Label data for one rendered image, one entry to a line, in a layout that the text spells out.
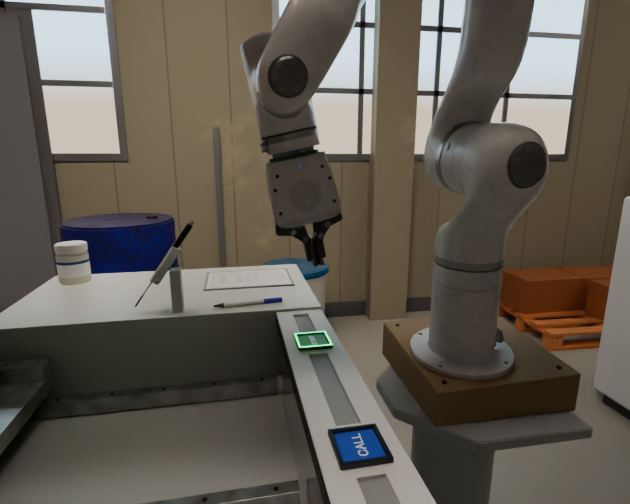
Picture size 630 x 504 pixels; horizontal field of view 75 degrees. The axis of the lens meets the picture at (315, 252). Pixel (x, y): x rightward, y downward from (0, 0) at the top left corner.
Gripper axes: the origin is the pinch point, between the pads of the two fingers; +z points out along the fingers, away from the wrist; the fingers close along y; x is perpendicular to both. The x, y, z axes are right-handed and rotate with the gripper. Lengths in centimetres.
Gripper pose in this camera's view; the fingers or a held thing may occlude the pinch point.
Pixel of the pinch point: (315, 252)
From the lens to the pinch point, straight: 65.0
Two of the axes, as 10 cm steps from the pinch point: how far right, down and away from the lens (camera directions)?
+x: -1.9, -2.2, 9.6
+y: 9.6, -2.5, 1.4
